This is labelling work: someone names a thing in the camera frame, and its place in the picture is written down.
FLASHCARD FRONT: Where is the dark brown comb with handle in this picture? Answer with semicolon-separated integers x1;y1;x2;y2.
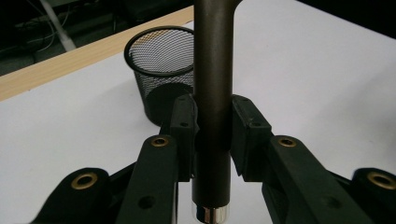
191;0;245;224

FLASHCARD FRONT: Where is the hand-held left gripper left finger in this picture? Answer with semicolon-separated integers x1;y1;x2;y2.
167;92;200;183

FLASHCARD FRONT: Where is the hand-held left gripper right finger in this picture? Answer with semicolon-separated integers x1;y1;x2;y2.
231;94;275;183

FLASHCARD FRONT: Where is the black mesh pen cup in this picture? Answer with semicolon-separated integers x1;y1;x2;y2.
123;25;196;128

